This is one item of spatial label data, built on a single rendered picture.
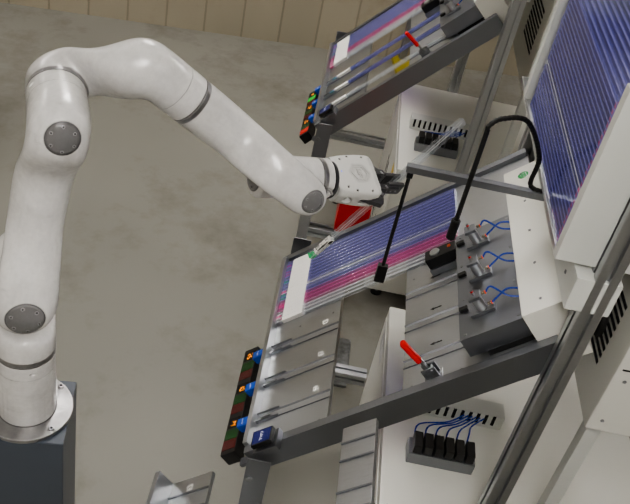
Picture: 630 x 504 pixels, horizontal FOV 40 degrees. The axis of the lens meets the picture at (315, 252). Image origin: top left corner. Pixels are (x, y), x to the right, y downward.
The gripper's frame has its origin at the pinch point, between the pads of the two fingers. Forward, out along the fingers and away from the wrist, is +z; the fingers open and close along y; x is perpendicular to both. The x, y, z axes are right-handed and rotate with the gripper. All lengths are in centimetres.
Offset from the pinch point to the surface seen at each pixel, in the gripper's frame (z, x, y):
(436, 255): 17.2, 13.4, -9.1
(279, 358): -7, 52, -15
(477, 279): 13.3, 0.4, -22.8
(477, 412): 40, 44, -36
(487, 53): 252, 161, 227
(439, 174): 1.6, -12.3, -6.5
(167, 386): 1, 142, 18
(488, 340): 7.6, -2.0, -37.6
